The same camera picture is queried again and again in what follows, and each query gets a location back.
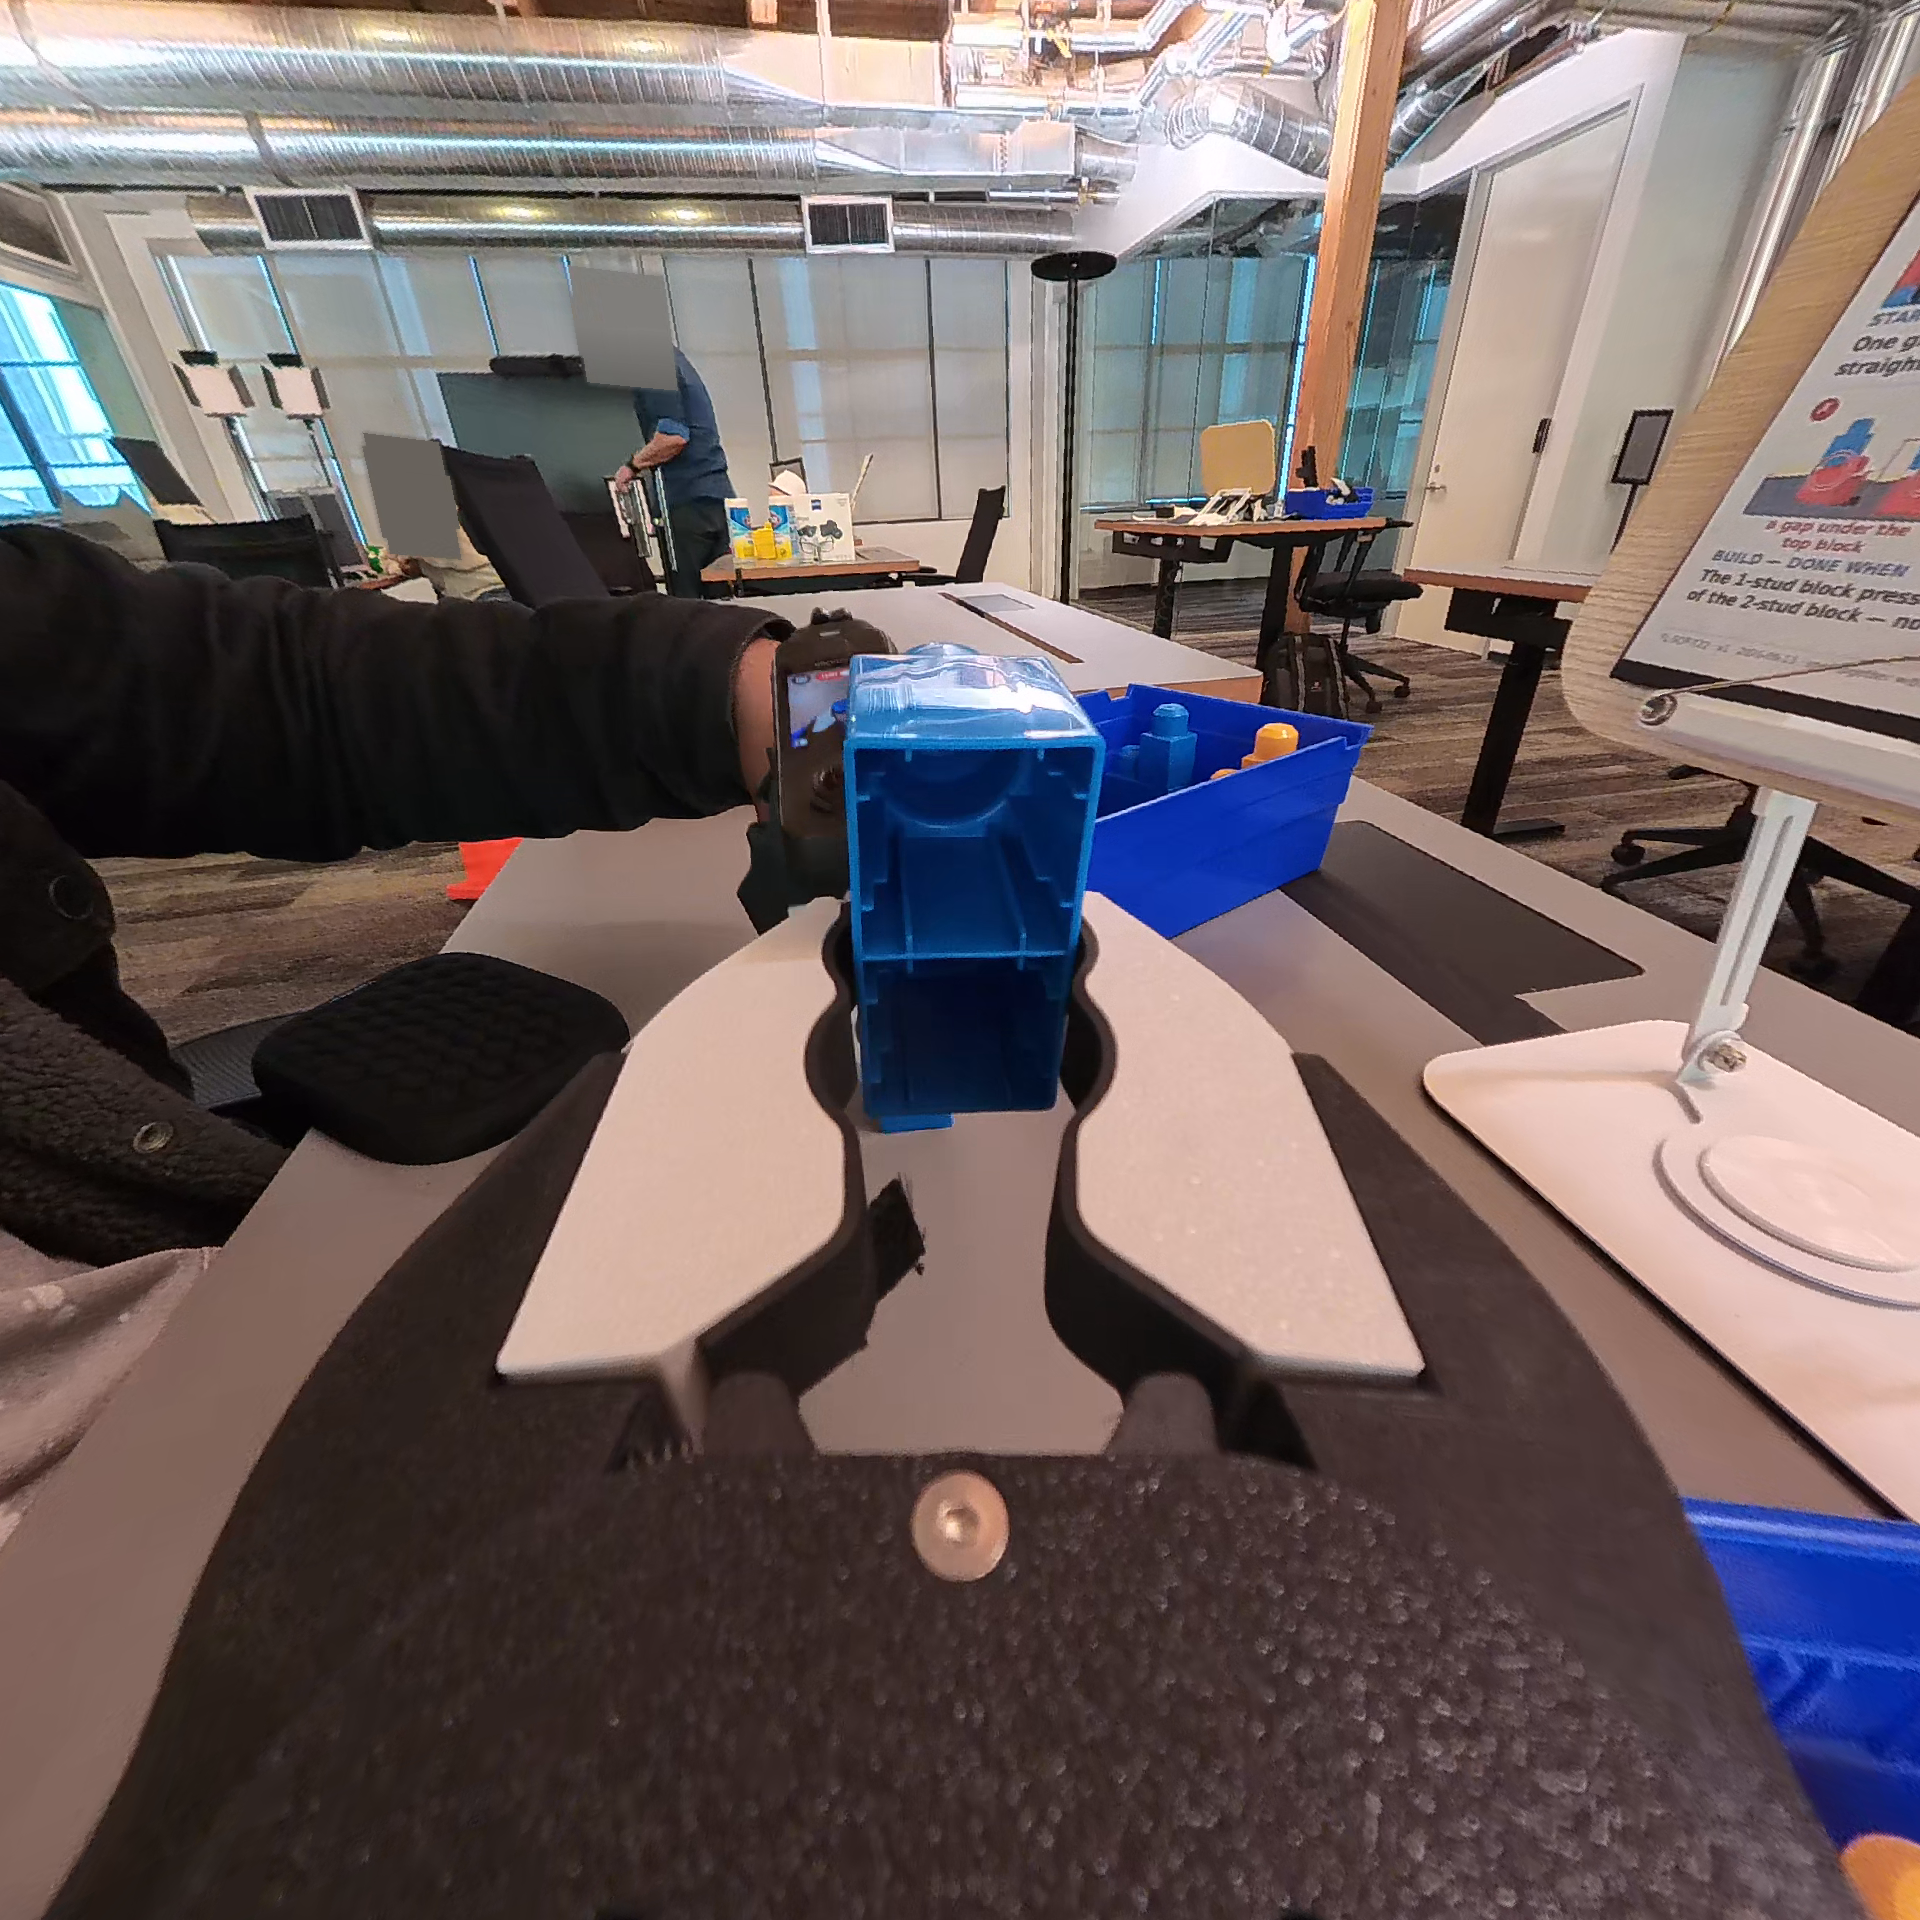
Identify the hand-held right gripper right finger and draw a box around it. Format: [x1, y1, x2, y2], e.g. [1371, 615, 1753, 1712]
[1046, 892, 1431, 1386]

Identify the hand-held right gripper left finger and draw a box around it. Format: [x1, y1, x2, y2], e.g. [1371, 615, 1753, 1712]
[497, 895, 928, 1397]

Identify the blue two-stud mega block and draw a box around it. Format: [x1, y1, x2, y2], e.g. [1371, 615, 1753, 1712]
[1113, 731, 1202, 819]
[844, 639, 1108, 1135]

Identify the person's left forearm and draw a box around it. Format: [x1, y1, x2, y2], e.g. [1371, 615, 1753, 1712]
[0, 520, 794, 867]

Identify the person's left hand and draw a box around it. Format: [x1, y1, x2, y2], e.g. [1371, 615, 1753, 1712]
[730, 634, 782, 829]

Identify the black chair armrest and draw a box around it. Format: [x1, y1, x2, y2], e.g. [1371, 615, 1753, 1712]
[249, 951, 633, 1168]

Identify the wooden document stand white base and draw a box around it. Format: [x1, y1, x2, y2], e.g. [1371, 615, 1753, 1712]
[1419, 75, 1920, 1519]
[1198, 421, 1281, 520]

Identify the black floor lamp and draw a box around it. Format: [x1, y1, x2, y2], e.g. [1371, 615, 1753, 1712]
[1031, 251, 1120, 594]

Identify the wooden top office desk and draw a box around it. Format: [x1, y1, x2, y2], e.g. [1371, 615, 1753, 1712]
[1096, 514, 1412, 684]
[1401, 566, 1594, 842]

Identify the person's dark fleece jacket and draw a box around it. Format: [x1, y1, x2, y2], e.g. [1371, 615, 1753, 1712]
[0, 779, 296, 1272]

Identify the person's pale garment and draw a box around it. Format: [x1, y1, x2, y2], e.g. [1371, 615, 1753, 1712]
[0, 1242, 226, 1548]

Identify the framed sign on stand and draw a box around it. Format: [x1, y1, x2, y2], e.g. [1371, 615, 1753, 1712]
[1612, 406, 1675, 560]

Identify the white door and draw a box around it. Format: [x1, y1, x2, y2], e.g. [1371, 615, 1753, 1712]
[1423, 104, 1641, 578]

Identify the printed instruction sheet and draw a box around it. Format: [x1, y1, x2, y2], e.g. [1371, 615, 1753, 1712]
[1612, 194, 1920, 724]

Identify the silver ventilation duct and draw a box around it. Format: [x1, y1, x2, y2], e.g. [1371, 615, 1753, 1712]
[0, 0, 1337, 256]

